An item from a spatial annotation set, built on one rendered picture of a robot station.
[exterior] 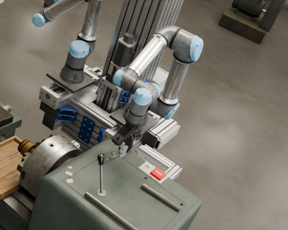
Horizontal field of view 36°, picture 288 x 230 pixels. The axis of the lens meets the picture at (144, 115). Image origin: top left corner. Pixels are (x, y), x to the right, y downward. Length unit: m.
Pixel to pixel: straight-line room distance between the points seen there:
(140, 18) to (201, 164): 2.27
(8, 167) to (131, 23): 1.06
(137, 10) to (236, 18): 5.77
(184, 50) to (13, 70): 3.01
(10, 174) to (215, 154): 2.75
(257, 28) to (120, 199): 6.52
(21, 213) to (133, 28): 1.19
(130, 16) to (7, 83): 2.37
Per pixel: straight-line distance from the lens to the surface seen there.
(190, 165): 4.39
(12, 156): 2.53
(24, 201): 2.35
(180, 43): 2.20
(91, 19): 2.70
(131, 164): 2.11
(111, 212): 1.83
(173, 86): 2.34
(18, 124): 2.74
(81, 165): 2.02
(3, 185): 2.37
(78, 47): 2.66
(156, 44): 2.16
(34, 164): 2.09
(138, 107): 1.88
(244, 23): 8.14
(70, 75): 2.71
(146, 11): 2.52
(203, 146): 4.74
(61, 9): 2.60
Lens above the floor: 2.59
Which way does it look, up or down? 33 degrees down
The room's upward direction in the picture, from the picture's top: 21 degrees clockwise
